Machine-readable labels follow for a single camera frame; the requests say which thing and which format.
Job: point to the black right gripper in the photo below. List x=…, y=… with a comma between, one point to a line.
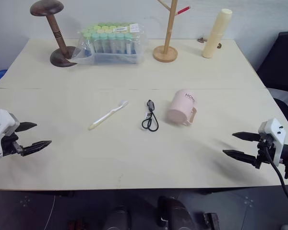
x=265, y=149

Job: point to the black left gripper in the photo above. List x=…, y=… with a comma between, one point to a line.
x=9, y=145

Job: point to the pink plastic cup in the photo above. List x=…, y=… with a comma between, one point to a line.
x=180, y=107

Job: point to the white toothbrush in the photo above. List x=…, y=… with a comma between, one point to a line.
x=108, y=115

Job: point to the dark blocky shape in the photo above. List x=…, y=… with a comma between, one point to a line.
x=211, y=221

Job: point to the black chair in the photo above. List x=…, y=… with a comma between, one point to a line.
x=282, y=62

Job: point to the dark rounded shape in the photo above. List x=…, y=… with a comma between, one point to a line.
x=175, y=214

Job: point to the small brown clip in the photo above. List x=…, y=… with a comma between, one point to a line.
x=201, y=40
x=219, y=45

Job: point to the dark wooden hat stand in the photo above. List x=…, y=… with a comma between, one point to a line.
x=58, y=36

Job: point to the cream cylindrical travel case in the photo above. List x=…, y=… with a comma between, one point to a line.
x=216, y=33

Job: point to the bagged box of test tubes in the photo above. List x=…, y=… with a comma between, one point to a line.
x=112, y=45

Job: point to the bamboo branch stand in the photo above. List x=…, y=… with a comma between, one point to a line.
x=168, y=36

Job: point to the red peg on branch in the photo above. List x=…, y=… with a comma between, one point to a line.
x=183, y=9

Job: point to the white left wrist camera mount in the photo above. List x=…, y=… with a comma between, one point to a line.
x=1, y=124

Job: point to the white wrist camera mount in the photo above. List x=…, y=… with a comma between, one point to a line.
x=276, y=133
x=1, y=124

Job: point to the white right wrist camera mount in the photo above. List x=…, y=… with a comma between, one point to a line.
x=276, y=133

